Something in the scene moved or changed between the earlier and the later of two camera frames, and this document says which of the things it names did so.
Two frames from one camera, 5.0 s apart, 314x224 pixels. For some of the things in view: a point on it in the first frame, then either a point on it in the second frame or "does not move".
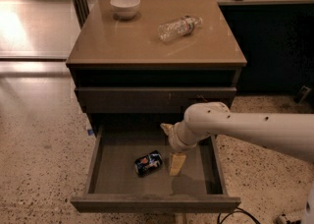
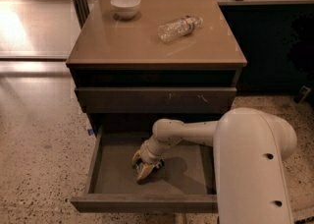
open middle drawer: [128, 172] does not move
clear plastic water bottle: [175, 28] does not move
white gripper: [177, 140] -> [150, 156]
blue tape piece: [90, 133] does not move
